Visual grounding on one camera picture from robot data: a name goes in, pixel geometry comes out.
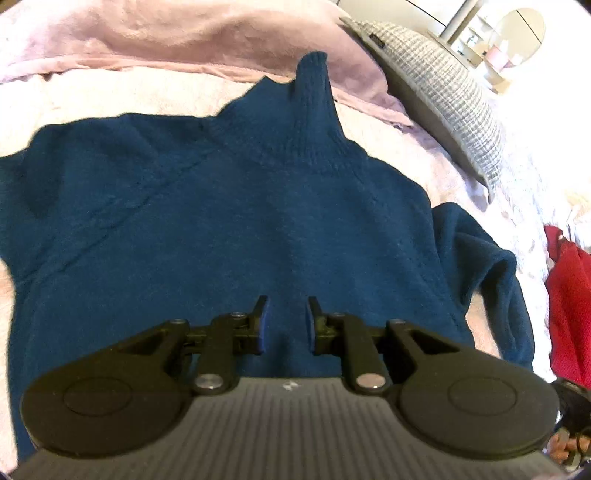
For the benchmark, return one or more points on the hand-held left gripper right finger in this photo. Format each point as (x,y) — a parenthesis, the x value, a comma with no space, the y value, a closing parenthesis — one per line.
(311,325)

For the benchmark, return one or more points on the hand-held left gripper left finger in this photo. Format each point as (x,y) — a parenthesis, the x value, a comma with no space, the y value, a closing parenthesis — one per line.
(263,325)

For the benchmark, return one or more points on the blue knit sweater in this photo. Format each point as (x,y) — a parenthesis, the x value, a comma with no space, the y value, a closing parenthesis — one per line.
(231,230)

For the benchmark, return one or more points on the red garment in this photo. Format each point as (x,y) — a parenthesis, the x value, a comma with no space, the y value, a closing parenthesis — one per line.
(568,300)

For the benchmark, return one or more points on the grey checked pillow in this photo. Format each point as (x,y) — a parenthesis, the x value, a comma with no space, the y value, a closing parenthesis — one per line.
(452,101)

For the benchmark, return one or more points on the pale pink bedspread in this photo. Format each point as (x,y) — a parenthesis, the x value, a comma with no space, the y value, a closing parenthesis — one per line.
(115,92)

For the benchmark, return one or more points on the lilac fleece blanket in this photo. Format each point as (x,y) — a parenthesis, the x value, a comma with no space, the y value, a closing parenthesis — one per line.
(184,32)

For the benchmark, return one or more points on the round mirror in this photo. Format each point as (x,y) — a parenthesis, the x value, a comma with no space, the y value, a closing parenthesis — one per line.
(521,27)

